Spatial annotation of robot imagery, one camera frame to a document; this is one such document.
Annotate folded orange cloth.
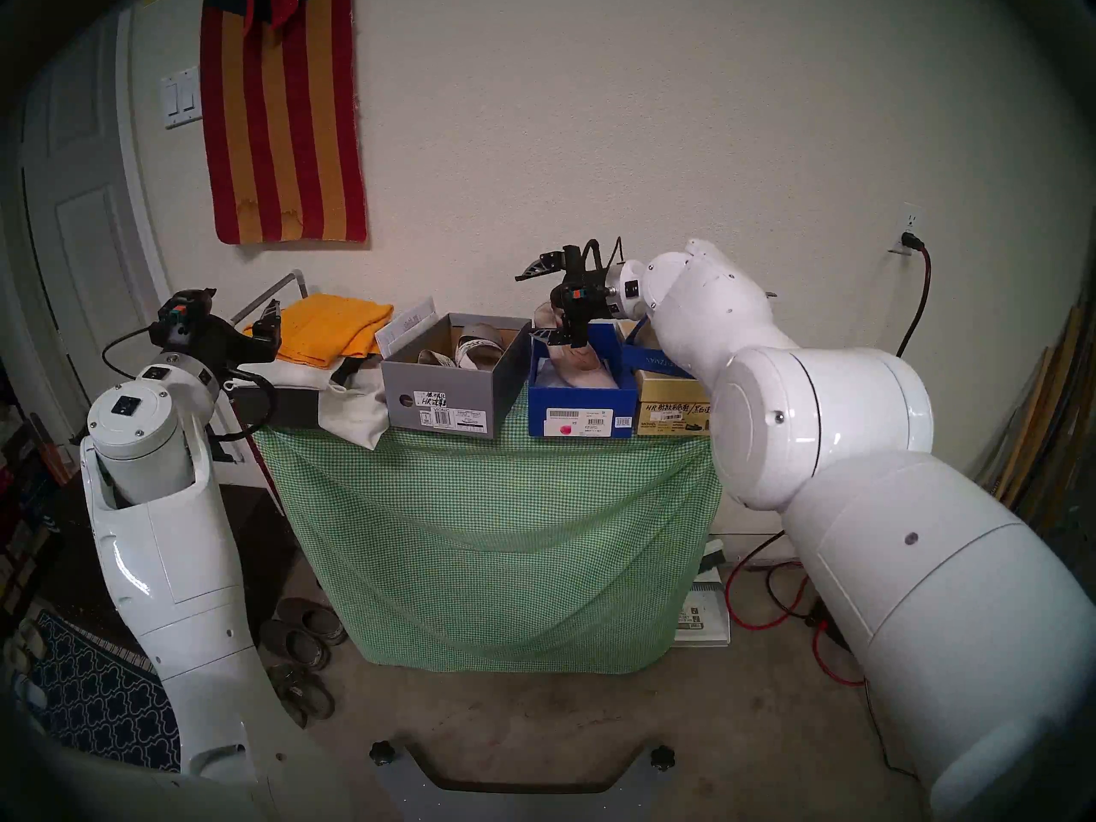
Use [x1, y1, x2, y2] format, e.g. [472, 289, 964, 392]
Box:
[244, 294, 395, 369]

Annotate red floor cable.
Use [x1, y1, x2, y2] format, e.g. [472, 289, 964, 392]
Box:
[724, 533, 866, 688]

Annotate red orange striped flag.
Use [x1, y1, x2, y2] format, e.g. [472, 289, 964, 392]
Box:
[199, 0, 369, 246]

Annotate brown clog shoe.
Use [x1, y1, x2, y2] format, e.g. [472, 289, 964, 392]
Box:
[259, 619, 333, 674]
[278, 598, 349, 647]

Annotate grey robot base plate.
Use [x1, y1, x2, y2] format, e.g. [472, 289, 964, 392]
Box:
[370, 739, 677, 822]

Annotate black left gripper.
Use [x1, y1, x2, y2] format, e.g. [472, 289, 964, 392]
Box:
[150, 298, 284, 378]

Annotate leaning wooden boards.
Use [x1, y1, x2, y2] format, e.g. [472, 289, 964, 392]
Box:
[985, 298, 1096, 530]

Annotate open blue shoe box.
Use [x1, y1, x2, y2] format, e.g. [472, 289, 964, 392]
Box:
[527, 319, 640, 440]

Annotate white panel door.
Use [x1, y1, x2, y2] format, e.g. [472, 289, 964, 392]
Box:
[17, 7, 176, 402]

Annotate white wall outlet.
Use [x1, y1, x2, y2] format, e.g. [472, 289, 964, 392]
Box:
[890, 202, 924, 256]

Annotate left gripper plug cable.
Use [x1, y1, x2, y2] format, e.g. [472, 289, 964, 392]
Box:
[103, 288, 217, 378]

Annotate tan gold shoe box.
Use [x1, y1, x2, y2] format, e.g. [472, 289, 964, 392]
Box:
[635, 375, 716, 438]

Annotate white printed box lid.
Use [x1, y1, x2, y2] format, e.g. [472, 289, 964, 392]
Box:
[374, 296, 438, 360]

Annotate folded white cloth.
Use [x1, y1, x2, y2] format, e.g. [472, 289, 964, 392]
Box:
[231, 384, 360, 430]

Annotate thick black left gripper cable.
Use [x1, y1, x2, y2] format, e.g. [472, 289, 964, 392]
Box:
[210, 368, 280, 442]

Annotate navy patterned rug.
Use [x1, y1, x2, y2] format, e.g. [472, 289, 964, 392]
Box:
[30, 611, 182, 774]

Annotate grey cardboard shoe box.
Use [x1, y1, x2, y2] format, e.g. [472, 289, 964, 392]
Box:
[379, 312, 533, 440]

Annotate cluttered storage shelf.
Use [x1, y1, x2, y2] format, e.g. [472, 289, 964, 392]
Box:
[0, 358, 74, 624]

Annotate dark brown wooden chest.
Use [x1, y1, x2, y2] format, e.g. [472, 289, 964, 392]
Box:
[43, 478, 301, 658]

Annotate beige ballet shoe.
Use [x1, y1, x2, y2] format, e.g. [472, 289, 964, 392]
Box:
[535, 302, 622, 390]

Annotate white drawstring dust bag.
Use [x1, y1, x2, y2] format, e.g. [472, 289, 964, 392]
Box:
[227, 349, 390, 451]

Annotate black power cord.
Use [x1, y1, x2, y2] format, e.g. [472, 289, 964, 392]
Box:
[895, 232, 932, 359]

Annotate white floor device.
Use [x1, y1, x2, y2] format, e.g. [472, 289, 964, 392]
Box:
[674, 542, 733, 648]

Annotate thin red cane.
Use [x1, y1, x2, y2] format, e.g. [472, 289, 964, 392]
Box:
[247, 426, 288, 517]

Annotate green checked tablecloth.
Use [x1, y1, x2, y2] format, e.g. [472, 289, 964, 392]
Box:
[250, 392, 724, 676]

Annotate white double light switch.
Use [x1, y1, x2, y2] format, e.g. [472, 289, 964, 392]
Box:
[160, 67, 204, 130]

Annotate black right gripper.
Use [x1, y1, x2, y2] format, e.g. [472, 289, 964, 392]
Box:
[515, 245, 623, 350]

